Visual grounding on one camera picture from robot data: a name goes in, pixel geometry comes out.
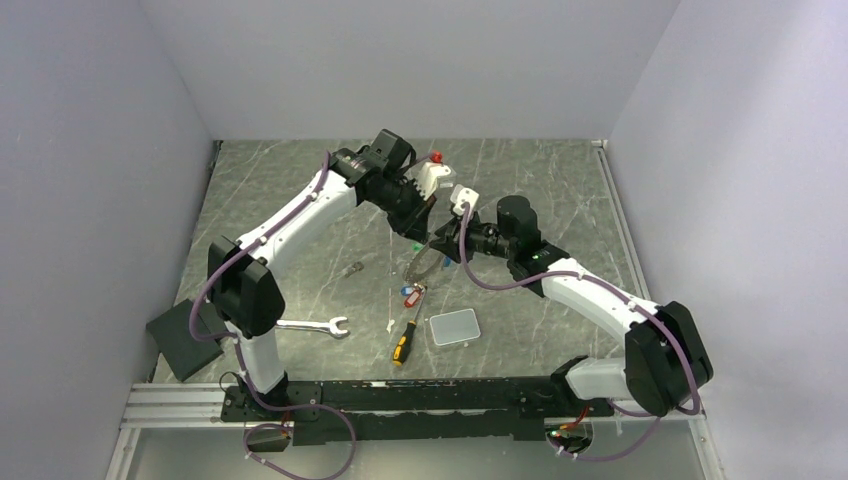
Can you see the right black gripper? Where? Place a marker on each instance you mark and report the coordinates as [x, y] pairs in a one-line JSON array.
[[450, 239]]

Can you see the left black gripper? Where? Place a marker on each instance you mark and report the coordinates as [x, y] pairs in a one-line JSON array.
[[415, 224]]

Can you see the small detached silver key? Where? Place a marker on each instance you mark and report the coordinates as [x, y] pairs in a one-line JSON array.
[[353, 269]]

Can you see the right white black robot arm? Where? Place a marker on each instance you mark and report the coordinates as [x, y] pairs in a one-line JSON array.
[[665, 361]]

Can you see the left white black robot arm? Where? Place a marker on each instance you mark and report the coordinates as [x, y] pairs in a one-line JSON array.
[[242, 274]]

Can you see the grey rectangular tin box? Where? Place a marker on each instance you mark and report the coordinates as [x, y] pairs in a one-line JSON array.
[[455, 327]]

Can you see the yellow black screwdriver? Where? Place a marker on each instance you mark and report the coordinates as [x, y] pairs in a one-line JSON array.
[[404, 345]]

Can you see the silver open-end wrench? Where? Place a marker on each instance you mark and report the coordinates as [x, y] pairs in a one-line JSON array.
[[333, 327]]

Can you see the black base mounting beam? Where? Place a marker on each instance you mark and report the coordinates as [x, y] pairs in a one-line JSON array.
[[520, 408]]

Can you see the black square plate front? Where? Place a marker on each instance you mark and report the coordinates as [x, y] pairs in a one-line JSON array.
[[183, 354]]

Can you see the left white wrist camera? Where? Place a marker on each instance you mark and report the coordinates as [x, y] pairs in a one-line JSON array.
[[434, 175]]

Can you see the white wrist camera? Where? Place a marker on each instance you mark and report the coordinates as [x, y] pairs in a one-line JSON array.
[[463, 199], [434, 175]]

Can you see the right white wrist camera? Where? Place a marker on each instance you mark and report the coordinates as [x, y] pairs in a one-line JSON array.
[[463, 199]]

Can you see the aluminium extrusion rail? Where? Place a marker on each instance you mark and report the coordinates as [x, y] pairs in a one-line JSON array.
[[161, 406]]

